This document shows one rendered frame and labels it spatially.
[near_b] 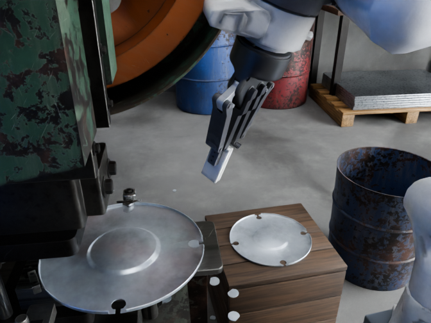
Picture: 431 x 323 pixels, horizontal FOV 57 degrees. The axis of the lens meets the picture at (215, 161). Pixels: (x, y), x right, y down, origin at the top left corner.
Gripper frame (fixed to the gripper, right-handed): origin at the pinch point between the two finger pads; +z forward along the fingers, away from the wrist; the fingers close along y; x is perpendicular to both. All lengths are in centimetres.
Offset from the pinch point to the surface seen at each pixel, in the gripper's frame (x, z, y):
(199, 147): 87, 130, 162
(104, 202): 9.5, 10.1, -12.5
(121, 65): 37.0, 6.6, 15.1
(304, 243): -15, 58, 65
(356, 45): 69, 72, 373
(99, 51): 24.0, -6.8, -4.2
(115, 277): 2.8, 21.7, -13.9
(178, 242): 0.4, 20.4, -0.9
